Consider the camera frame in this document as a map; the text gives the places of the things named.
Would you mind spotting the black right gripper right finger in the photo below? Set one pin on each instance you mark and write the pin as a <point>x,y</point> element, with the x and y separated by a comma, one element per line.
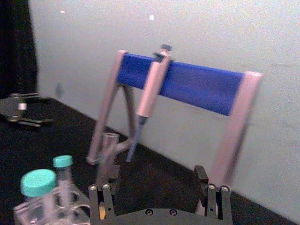
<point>202,177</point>

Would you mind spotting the grey stand with blue bar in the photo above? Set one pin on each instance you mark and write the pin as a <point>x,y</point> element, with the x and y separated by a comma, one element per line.
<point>199,87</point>

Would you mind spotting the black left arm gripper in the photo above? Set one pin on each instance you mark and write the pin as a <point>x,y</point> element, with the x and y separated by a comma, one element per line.
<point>11,109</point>

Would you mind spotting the black table cloth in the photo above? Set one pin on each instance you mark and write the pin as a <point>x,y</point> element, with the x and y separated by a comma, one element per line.
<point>154,180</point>

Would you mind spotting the black backdrop curtain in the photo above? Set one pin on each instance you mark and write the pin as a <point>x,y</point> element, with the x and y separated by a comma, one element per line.
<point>15,47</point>

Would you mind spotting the clear glass tube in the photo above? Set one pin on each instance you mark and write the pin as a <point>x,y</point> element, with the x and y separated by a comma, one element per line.
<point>109,145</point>

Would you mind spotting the grey pipette with blue tip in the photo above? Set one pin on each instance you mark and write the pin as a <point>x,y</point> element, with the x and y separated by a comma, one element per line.
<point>151,90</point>

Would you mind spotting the slim tube with teal cap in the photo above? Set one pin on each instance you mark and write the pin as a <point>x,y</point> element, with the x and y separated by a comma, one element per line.
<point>62,173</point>

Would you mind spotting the clear bottle with teal cap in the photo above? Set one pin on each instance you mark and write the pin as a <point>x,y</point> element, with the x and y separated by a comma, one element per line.
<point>38,182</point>

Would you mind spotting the clear plastic tube rack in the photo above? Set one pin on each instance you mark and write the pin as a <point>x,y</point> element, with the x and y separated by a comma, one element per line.
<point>77,204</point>

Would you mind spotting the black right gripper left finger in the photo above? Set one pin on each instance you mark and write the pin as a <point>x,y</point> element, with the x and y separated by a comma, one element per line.
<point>108,175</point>

